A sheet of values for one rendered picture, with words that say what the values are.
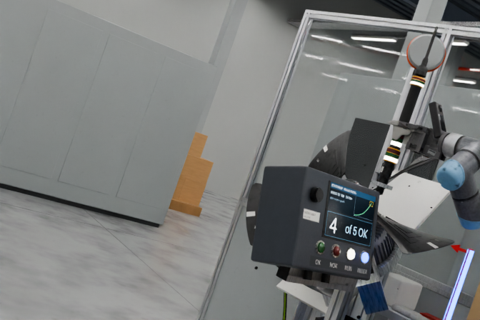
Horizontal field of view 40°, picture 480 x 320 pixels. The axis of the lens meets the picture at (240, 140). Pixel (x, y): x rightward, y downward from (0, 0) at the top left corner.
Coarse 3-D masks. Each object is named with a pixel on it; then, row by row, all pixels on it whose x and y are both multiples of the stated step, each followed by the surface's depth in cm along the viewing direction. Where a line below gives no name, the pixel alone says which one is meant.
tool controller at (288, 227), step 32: (288, 192) 127; (320, 192) 126; (352, 192) 135; (256, 224) 130; (288, 224) 125; (320, 224) 128; (352, 224) 135; (256, 256) 128; (288, 256) 123; (320, 256) 127
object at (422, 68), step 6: (426, 60) 210; (420, 66) 210; (420, 72) 209; (426, 72) 210; (384, 162) 210; (390, 162) 209; (384, 168) 210; (390, 168) 209; (384, 174) 209; (390, 174) 210; (378, 180) 211; (384, 180) 209; (378, 186) 210
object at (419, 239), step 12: (384, 228) 197; (396, 228) 198; (408, 228) 203; (396, 240) 191; (408, 240) 192; (420, 240) 193; (432, 240) 196; (444, 240) 198; (408, 252) 186; (420, 252) 187
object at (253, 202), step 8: (256, 184) 232; (256, 192) 231; (248, 200) 231; (256, 200) 229; (248, 208) 230; (256, 208) 228; (248, 216) 228; (256, 216) 227; (248, 224) 227; (248, 232) 226
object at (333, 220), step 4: (328, 212) 129; (332, 212) 130; (328, 216) 129; (332, 216) 130; (336, 216) 131; (340, 216) 132; (328, 220) 129; (332, 220) 130; (336, 220) 131; (340, 220) 132; (328, 224) 129; (332, 224) 130; (336, 224) 131; (340, 224) 132; (328, 228) 129; (332, 228) 130; (336, 228) 131; (340, 228) 132; (324, 232) 128; (328, 232) 129; (332, 232) 130; (336, 232) 131; (332, 236) 130; (336, 236) 131
